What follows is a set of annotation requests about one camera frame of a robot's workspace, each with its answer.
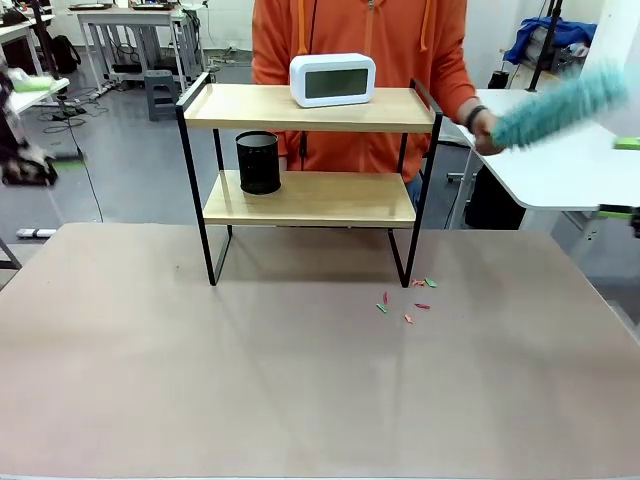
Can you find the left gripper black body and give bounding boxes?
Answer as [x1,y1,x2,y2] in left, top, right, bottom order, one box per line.
[0,62,24,151]

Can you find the black mesh pen cup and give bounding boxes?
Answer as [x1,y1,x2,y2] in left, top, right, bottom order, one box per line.
[235,131,282,195]

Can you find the black bin under table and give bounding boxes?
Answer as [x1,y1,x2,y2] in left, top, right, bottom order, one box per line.
[463,164,527,231]

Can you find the person's left forearm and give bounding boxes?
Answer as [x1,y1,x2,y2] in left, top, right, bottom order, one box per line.
[452,59,485,126]

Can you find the two-tier wood metal shelf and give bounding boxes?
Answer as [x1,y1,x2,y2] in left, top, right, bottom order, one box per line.
[174,72,444,289]

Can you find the black clamp pole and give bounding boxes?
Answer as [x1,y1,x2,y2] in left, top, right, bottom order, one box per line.
[30,0,62,84]

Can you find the small white side table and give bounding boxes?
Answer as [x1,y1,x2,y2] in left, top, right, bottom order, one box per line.
[9,77,70,119]

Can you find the large white curved-edge table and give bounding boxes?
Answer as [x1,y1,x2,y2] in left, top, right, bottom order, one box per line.
[428,88,640,231]

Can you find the person's left hand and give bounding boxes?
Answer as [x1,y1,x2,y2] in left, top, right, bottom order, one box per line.
[472,117,506,155]

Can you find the black clamped camera pole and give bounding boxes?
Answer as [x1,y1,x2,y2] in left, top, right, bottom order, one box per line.
[527,0,564,94]

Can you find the person in orange hoodie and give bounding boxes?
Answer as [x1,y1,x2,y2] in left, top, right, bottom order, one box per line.
[251,0,477,199]

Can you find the white digital alarm clock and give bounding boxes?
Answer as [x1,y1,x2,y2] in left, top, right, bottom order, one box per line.
[289,52,377,109]

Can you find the black floor cable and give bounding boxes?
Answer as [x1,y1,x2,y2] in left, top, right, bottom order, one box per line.
[58,97,105,223]

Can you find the black backpack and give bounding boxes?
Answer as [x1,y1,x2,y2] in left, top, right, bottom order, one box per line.
[49,34,82,76]

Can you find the teal fluffy duster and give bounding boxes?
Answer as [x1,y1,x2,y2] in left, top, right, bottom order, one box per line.
[489,59,631,152]

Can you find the grey plastic step stool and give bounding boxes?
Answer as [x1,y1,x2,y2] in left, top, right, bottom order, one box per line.
[144,69,177,122]

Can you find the grey plastic crate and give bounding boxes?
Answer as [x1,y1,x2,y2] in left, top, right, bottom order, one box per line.
[549,44,585,77]

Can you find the blue cloth pile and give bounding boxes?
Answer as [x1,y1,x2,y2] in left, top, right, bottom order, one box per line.
[503,16,597,66]

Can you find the white frame background desk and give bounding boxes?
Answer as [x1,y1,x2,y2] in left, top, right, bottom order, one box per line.
[74,3,206,97]

